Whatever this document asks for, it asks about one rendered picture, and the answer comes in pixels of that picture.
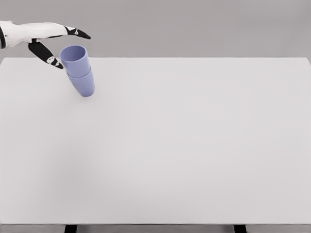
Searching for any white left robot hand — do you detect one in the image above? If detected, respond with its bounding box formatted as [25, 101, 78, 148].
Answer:
[23, 22, 92, 70]

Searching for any blue plastic cup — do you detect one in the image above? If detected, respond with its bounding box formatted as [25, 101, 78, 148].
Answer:
[59, 45, 92, 79]
[66, 67, 95, 98]

